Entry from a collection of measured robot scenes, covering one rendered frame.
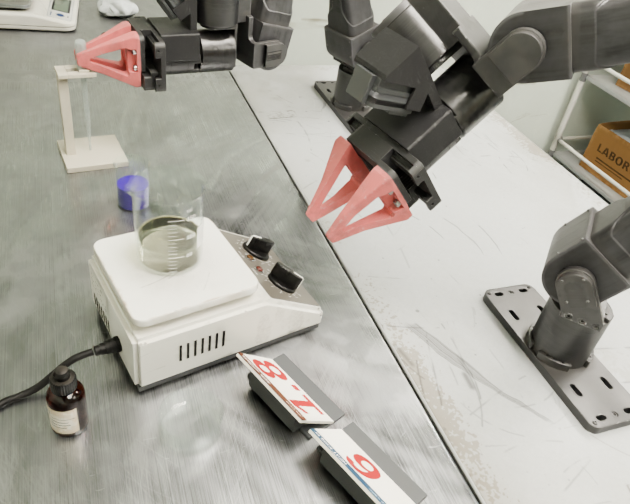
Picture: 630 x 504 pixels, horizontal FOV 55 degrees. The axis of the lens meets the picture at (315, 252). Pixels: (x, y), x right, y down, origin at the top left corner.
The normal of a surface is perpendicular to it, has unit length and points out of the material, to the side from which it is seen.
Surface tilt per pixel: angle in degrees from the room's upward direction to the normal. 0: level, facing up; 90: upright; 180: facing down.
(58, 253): 0
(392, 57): 39
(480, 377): 0
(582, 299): 90
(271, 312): 90
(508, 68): 90
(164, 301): 0
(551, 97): 90
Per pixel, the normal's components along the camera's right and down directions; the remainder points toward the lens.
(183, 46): 0.45, 0.60
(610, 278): -0.44, 0.51
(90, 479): 0.14, -0.78
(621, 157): -0.92, 0.15
